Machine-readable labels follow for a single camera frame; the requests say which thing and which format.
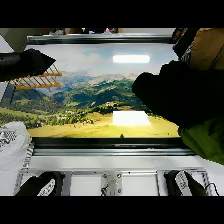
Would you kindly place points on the green garment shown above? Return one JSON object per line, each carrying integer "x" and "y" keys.
{"x": 206, "y": 140}

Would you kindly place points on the black shirt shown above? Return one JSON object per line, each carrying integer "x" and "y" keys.
{"x": 180, "y": 93}

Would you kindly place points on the brown garment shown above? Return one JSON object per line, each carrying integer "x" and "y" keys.
{"x": 208, "y": 46}

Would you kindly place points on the black garment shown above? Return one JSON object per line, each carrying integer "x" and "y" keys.
{"x": 181, "y": 40}

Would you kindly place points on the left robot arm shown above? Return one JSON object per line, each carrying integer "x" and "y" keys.
{"x": 13, "y": 146}

